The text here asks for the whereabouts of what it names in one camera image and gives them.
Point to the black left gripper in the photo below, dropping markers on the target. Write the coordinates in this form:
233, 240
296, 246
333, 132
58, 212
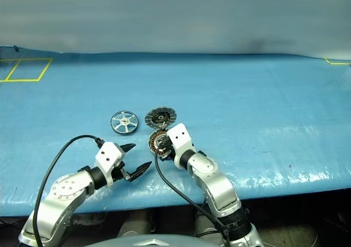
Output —
118, 173

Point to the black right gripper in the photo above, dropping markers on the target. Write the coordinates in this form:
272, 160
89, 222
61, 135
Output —
167, 149

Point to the round finned motor lid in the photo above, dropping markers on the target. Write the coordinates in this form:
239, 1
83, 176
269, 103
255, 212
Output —
160, 117

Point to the silver spoked rotor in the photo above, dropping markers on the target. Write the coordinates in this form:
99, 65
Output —
124, 119

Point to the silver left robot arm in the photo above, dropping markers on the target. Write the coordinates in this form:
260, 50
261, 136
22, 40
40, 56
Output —
68, 186

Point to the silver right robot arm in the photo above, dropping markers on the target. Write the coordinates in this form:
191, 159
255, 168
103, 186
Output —
216, 181

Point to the blue plastic table cover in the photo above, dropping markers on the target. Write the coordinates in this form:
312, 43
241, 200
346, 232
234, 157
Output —
219, 107

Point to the grey robot torso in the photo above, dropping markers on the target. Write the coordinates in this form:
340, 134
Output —
153, 243

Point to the small black clip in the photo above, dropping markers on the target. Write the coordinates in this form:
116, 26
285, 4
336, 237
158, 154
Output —
16, 48

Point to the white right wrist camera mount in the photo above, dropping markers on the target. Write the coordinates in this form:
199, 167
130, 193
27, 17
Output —
179, 137

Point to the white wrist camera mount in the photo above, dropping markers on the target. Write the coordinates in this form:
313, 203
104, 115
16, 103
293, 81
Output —
179, 137
108, 155

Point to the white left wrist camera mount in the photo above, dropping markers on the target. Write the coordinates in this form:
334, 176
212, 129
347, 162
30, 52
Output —
108, 155

